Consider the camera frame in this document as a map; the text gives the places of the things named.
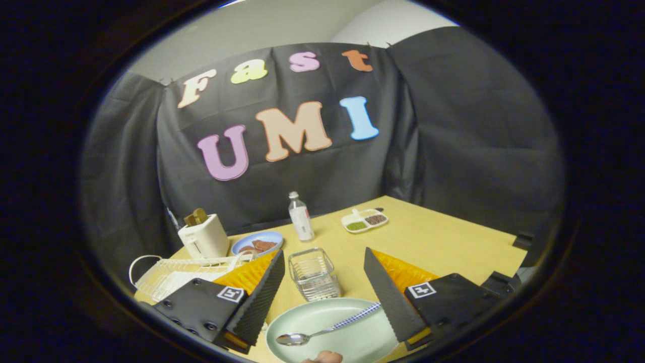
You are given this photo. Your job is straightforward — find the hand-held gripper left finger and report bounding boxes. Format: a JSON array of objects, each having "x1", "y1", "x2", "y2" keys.
[{"x1": 151, "y1": 249, "x2": 286, "y2": 354}]

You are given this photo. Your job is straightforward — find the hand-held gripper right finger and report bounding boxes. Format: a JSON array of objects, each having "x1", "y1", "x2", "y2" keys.
[{"x1": 364, "y1": 247, "x2": 504, "y2": 351}]

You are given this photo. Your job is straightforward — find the metal spoon checkered handle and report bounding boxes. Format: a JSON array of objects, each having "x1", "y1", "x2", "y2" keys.
[{"x1": 276, "y1": 302, "x2": 382, "y2": 346}]

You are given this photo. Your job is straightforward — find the pale green plate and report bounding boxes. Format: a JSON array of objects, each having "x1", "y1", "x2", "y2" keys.
[{"x1": 266, "y1": 297, "x2": 404, "y2": 363}]

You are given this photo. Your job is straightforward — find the clear wire basket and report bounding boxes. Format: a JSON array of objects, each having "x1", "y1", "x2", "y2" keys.
[{"x1": 288, "y1": 248, "x2": 342, "y2": 302}]

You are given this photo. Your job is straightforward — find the white wire dish rack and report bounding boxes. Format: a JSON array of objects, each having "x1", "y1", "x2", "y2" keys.
[{"x1": 128, "y1": 252, "x2": 257, "y2": 303}]

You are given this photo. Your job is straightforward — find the blue plate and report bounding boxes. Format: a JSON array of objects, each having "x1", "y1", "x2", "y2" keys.
[{"x1": 231, "y1": 231, "x2": 284, "y2": 258}]

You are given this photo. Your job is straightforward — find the white divided spice dish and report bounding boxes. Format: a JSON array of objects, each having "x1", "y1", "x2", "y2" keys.
[{"x1": 341, "y1": 208, "x2": 389, "y2": 234}]

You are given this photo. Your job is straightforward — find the brown meat pieces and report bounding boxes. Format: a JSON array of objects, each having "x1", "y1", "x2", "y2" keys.
[{"x1": 238, "y1": 239, "x2": 278, "y2": 254}]

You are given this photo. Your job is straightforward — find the white toaster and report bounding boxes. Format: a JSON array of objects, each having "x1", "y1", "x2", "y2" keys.
[{"x1": 177, "y1": 214, "x2": 230, "y2": 260}]

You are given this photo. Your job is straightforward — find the clear plastic bottle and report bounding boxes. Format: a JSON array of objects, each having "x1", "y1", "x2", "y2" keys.
[{"x1": 288, "y1": 191, "x2": 315, "y2": 242}]

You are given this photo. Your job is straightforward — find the black backdrop cloth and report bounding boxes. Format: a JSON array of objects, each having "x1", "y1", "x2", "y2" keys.
[{"x1": 80, "y1": 26, "x2": 565, "y2": 283}]

